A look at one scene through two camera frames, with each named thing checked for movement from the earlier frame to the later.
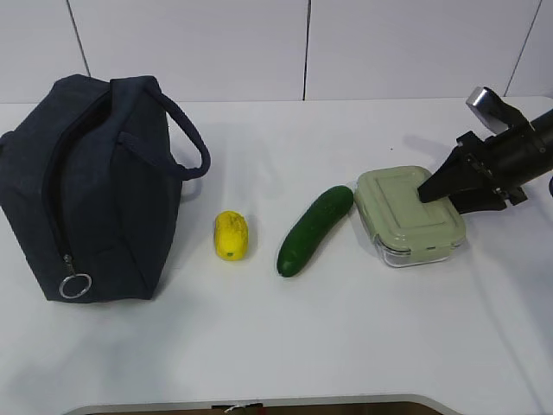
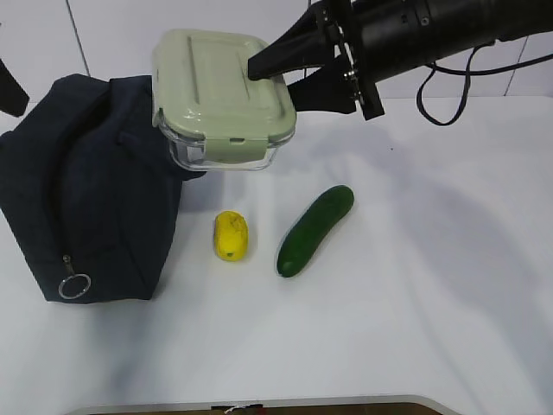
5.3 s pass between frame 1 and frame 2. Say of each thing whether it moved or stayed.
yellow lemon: stayed
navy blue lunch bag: stayed
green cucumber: stayed
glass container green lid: moved
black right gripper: moved
